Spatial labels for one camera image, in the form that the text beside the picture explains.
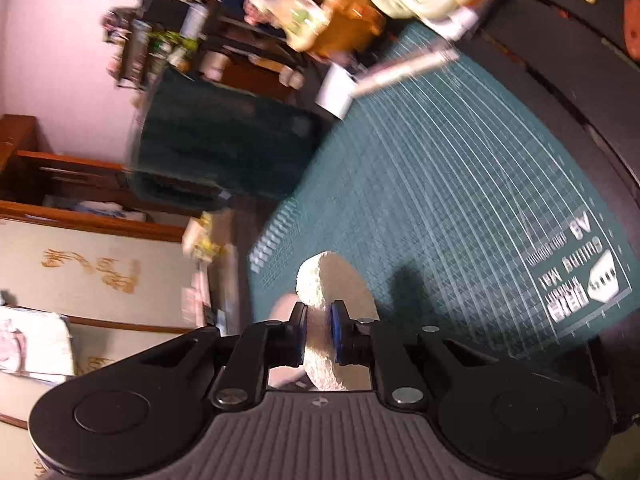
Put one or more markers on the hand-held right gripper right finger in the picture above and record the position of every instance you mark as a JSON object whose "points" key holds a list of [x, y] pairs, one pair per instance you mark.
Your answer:
{"points": [[337, 335]]}

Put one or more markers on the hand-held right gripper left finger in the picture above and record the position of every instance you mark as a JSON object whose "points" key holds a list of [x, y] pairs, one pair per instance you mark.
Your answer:
{"points": [[300, 340]]}

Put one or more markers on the round loofah sponge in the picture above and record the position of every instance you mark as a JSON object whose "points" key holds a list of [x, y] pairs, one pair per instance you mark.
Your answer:
{"points": [[325, 285]]}

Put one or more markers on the yellow packet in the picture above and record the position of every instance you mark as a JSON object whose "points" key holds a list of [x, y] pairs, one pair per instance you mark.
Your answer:
{"points": [[202, 237]]}

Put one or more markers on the green cutting mat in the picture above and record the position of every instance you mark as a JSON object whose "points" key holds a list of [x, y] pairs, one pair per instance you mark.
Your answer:
{"points": [[450, 185]]}

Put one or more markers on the wooden cabinet with beige panels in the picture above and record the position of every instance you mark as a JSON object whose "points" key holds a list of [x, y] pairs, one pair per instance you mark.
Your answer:
{"points": [[100, 280]]}

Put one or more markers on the dark green container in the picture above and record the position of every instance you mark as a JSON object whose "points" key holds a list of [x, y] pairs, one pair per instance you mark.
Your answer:
{"points": [[225, 135]]}

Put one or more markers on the white card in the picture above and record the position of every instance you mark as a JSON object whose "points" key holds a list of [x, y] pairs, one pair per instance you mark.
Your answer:
{"points": [[335, 92]]}

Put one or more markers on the white pen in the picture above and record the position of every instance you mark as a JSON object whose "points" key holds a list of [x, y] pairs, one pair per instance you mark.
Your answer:
{"points": [[405, 72]]}

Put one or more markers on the orange plush bear toy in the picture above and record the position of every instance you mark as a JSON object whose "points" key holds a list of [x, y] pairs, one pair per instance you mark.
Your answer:
{"points": [[350, 30]]}

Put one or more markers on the cluttered dark shelf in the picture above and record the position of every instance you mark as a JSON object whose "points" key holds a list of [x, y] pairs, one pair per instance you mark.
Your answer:
{"points": [[150, 45]]}

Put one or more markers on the small brown ornament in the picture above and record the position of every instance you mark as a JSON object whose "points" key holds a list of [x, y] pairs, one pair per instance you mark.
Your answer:
{"points": [[632, 30]]}

